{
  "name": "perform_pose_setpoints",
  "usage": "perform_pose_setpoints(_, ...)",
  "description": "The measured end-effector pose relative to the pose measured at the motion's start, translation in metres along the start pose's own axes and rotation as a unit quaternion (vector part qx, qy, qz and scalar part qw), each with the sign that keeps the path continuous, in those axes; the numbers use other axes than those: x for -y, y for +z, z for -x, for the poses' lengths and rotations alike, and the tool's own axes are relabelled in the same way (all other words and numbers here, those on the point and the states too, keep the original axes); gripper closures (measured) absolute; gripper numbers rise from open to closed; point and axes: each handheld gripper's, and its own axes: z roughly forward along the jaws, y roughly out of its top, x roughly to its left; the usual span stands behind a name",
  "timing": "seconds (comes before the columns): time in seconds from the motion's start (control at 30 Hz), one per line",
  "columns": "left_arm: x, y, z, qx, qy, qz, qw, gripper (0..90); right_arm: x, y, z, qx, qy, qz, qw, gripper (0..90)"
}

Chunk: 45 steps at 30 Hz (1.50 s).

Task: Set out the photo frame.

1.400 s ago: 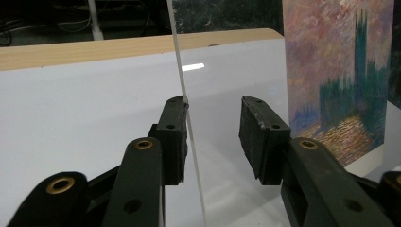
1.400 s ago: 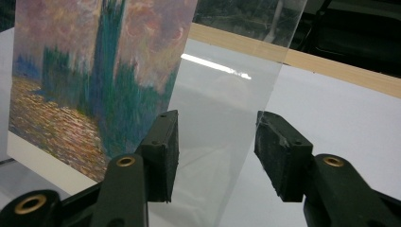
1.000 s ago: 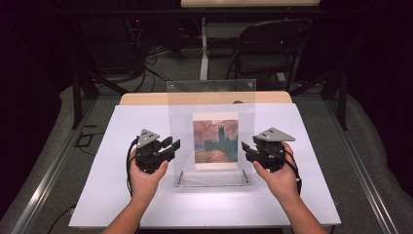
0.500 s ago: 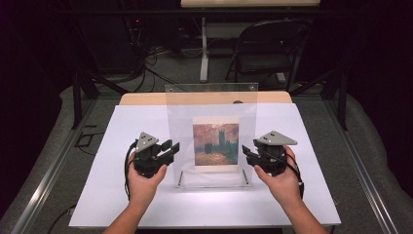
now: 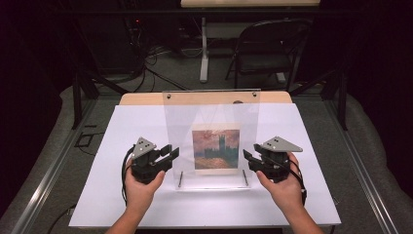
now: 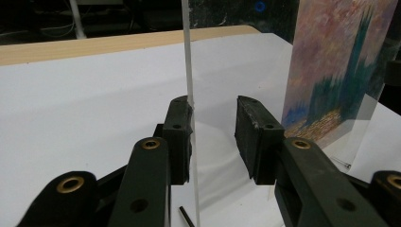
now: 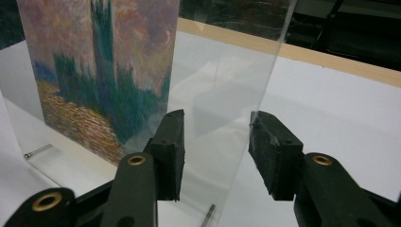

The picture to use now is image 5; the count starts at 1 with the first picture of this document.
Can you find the person's right hand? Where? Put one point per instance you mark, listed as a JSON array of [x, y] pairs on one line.
[[287, 193]]

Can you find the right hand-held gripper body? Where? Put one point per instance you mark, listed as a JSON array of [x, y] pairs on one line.
[[274, 162]]

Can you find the black metal stand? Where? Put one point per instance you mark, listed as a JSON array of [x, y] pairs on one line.
[[341, 100], [77, 100]]

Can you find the clear acrylic picture frame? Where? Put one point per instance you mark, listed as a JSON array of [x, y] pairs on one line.
[[211, 110]]

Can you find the desk with white legs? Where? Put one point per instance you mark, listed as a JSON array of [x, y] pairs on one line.
[[204, 48]]

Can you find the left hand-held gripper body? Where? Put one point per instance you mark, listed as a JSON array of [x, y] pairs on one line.
[[146, 165]]

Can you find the dark round table grommet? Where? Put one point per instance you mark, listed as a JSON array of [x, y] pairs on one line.
[[238, 102]]

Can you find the landscape painting print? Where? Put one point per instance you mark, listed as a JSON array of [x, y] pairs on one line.
[[216, 149]]

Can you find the person's left hand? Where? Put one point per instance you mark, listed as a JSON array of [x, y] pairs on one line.
[[141, 195]]

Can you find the light wooden table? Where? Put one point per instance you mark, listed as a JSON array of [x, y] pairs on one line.
[[139, 98]]

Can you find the aluminium floor rail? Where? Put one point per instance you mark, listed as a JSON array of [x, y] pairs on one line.
[[363, 172], [48, 175]]

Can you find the dark equipment rack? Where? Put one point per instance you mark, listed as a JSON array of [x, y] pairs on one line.
[[136, 29]]

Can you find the white table cover sheet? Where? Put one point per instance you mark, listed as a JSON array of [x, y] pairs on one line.
[[130, 126]]

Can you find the black folding chair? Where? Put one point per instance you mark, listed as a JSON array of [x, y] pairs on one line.
[[259, 63]]

